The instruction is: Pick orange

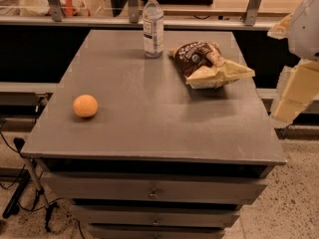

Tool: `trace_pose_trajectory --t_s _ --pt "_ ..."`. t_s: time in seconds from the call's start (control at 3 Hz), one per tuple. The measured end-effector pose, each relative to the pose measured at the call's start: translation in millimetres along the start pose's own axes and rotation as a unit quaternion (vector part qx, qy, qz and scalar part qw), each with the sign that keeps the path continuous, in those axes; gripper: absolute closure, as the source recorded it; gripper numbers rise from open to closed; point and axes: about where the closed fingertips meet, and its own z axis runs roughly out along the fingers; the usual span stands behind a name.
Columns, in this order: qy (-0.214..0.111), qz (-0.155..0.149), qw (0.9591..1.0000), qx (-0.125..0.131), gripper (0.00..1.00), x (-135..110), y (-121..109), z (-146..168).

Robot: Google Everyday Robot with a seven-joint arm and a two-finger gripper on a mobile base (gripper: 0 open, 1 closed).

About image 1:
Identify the grey drawer cabinet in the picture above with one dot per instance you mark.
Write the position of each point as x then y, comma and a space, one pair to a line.
159, 159

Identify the metal railing frame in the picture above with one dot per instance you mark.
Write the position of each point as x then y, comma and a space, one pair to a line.
222, 14

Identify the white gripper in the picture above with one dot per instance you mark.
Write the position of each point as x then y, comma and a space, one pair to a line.
305, 34

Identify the metal tripod stand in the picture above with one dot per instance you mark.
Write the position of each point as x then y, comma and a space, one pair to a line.
29, 174

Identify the orange fruit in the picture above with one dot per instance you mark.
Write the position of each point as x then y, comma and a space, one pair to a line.
85, 106

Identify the clear plastic water bottle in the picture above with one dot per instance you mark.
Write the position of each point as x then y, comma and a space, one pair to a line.
153, 29

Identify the brown chip bag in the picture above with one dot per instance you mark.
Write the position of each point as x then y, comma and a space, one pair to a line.
204, 67

